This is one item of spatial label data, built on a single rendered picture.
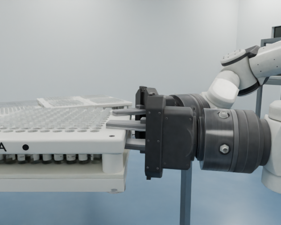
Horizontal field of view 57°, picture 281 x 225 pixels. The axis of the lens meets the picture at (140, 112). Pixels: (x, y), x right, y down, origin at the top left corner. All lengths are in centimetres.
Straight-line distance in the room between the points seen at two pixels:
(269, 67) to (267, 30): 554
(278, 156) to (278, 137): 3
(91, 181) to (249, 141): 20
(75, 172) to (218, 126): 19
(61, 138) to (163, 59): 505
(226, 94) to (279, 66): 25
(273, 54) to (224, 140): 51
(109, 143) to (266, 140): 20
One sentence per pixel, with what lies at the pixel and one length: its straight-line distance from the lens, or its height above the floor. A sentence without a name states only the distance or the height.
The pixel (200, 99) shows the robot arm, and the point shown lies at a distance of 58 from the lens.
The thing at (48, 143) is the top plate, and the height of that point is 103.
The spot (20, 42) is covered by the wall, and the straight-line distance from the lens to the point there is 442.
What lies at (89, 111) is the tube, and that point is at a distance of 49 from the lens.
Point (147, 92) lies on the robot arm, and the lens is 50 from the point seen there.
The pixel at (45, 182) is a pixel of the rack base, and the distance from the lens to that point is 37.
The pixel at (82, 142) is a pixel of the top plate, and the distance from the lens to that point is 33.
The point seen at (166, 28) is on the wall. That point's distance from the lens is 544.
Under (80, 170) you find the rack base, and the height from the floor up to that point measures 99.
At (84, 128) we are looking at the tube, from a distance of 37.
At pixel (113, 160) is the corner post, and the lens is 34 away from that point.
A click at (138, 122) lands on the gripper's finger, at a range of 38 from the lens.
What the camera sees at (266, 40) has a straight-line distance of 389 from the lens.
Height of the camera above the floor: 112
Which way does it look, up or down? 10 degrees down
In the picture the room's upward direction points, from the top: straight up
